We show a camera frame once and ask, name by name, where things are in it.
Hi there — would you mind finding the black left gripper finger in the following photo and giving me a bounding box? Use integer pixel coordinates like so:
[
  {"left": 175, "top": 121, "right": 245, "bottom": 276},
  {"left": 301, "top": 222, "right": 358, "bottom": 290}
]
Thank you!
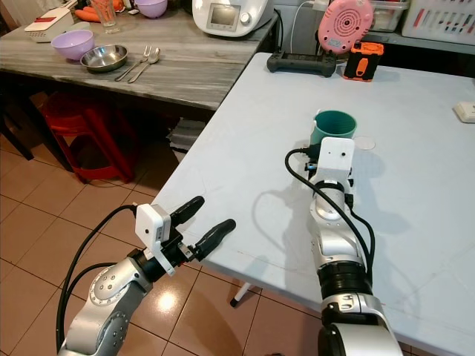
[
  {"left": 192, "top": 220, "right": 237, "bottom": 261},
  {"left": 169, "top": 196, "right": 205, "bottom": 226}
]

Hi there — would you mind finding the teal mug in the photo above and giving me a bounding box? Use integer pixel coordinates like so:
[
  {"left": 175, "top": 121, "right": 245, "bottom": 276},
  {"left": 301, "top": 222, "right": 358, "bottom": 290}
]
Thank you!
[{"left": 311, "top": 111, "right": 359, "bottom": 148}]

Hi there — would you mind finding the white table leg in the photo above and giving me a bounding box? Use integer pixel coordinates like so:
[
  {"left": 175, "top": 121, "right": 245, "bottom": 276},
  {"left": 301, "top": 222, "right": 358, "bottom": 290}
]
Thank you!
[{"left": 229, "top": 281, "right": 258, "bottom": 308}]

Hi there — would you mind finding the red plastic stool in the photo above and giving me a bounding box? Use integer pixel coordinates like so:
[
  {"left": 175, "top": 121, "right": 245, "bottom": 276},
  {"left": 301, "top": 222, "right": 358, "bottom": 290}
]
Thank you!
[{"left": 40, "top": 92, "right": 131, "bottom": 183}]

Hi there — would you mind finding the steel fork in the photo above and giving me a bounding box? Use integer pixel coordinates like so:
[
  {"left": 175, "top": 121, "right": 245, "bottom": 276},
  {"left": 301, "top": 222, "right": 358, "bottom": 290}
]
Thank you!
[{"left": 114, "top": 45, "right": 152, "bottom": 82}]

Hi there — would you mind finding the steel spoon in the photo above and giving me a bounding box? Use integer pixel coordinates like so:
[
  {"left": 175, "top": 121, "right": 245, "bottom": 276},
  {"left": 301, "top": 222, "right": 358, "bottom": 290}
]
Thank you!
[{"left": 127, "top": 47, "right": 162, "bottom": 84}]

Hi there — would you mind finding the steel bowl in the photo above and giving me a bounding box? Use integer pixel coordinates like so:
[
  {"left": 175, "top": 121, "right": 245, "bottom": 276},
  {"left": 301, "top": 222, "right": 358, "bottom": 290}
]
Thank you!
[{"left": 79, "top": 44, "right": 129, "bottom": 74}]

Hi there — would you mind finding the small white disc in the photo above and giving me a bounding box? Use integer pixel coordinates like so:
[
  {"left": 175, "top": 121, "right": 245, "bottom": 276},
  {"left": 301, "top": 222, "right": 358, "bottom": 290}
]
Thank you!
[{"left": 353, "top": 136, "right": 376, "bottom": 152}]

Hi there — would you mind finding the black handheld controller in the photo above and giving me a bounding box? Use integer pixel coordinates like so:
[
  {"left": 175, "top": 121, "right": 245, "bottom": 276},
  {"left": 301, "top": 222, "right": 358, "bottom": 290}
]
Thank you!
[{"left": 266, "top": 52, "right": 338, "bottom": 79}]

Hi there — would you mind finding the black chair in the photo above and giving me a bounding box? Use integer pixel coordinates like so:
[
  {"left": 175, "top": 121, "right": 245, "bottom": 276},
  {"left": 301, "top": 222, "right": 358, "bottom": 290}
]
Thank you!
[{"left": 0, "top": 73, "right": 35, "bottom": 162}]

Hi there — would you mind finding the white kitchen machine with screen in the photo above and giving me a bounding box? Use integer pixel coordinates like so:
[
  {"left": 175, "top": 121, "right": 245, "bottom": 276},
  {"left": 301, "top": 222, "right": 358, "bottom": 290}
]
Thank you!
[{"left": 191, "top": 0, "right": 276, "bottom": 39}]

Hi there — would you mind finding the large purple bowl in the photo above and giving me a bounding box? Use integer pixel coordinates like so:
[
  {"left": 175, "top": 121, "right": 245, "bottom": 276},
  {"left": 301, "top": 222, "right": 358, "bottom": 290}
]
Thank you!
[{"left": 50, "top": 30, "right": 96, "bottom": 62}]

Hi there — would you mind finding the small purple bowl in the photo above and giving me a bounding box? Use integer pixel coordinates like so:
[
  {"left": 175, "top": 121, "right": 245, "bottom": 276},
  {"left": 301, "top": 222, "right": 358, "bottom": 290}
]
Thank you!
[{"left": 133, "top": 0, "right": 169, "bottom": 19}]

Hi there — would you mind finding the clear drinking glass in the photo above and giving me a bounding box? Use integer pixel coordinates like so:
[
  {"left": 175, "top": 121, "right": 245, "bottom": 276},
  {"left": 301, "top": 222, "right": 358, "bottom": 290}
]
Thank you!
[{"left": 90, "top": 0, "right": 122, "bottom": 35}]

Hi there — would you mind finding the orange carrot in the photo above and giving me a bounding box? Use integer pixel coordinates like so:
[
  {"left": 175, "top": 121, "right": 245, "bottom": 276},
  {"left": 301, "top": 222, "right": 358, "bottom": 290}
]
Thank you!
[{"left": 73, "top": 7, "right": 102, "bottom": 22}]

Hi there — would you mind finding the orange and black device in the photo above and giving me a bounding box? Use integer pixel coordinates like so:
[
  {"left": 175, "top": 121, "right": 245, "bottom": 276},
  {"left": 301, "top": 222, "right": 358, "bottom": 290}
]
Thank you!
[{"left": 343, "top": 42, "right": 386, "bottom": 82}]

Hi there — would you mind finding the white box with red mark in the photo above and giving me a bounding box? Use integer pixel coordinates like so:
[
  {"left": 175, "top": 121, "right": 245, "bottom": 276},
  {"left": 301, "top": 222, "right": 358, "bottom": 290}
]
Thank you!
[{"left": 23, "top": 3, "right": 77, "bottom": 43}]

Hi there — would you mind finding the pink round appliance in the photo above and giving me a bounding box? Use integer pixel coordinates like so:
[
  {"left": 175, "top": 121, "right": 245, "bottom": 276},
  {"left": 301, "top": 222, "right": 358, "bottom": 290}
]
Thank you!
[{"left": 316, "top": 0, "right": 375, "bottom": 56}]

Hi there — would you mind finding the white power plug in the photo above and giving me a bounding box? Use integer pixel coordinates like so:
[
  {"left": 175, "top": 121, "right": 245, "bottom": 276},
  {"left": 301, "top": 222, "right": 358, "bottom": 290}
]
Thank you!
[{"left": 452, "top": 101, "right": 475, "bottom": 124}]

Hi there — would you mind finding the clear plastic container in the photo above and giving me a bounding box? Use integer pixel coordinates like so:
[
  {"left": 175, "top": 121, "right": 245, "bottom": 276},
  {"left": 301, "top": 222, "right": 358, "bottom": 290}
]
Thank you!
[{"left": 370, "top": 0, "right": 411, "bottom": 33}]

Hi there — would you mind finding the white plastic basket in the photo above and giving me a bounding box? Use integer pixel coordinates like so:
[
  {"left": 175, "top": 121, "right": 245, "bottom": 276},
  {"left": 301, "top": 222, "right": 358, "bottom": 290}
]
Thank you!
[{"left": 402, "top": 0, "right": 475, "bottom": 42}]

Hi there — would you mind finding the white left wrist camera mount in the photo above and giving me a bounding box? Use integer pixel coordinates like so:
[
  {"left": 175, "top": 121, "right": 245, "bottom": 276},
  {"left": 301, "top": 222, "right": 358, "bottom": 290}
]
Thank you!
[{"left": 134, "top": 202, "right": 174, "bottom": 257}]

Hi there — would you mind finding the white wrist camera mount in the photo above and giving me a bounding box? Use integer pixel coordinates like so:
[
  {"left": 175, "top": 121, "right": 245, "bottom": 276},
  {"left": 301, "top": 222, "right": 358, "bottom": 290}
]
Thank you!
[
  {"left": 315, "top": 137, "right": 356, "bottom": 187},
  {"left": 134, "top": 202, "right": 174, "bottom": 257}
]

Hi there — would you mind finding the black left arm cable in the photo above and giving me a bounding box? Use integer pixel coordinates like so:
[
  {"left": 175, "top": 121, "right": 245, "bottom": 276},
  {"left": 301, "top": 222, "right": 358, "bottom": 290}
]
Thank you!
[{"left": 58, "top": 204, "right": 140, "bottom": 351}]

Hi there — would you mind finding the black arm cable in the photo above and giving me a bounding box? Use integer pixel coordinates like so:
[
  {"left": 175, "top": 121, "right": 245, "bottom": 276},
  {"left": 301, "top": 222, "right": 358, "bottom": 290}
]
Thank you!
[
  {"left": 284, "top": 146, "right": 376, "bottom": 277},
  {"left": 58, "top": 204, "right": 140, "bottom": 351}
]

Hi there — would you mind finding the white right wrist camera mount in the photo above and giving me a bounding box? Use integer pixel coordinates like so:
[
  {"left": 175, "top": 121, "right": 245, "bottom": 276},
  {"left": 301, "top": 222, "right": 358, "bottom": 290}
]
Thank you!
[{"left": 315, "top": 137, "right": 356, "bottom": 187}]

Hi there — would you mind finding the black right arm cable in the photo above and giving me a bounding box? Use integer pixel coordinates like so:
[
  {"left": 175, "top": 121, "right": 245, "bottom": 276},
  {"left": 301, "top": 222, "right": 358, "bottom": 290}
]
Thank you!
[{"left": 284, "top": 146, "right": 376, "bottom": 277}]

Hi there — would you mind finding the white appliance cable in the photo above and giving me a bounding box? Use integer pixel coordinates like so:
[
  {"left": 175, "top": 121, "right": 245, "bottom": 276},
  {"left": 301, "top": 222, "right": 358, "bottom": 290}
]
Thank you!
[{"left": 289, "top": 0, "right": 324, "bottom": 54}]

